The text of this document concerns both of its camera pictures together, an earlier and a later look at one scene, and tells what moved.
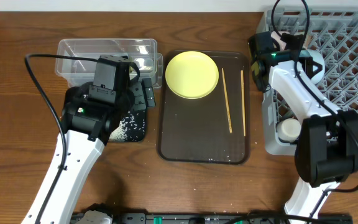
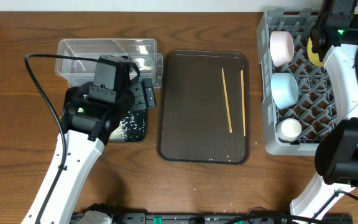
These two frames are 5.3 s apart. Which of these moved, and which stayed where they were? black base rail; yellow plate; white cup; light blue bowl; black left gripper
Moved: yellow plate; light blue bowl
Stayed: white cup; black left gripper; black base rail
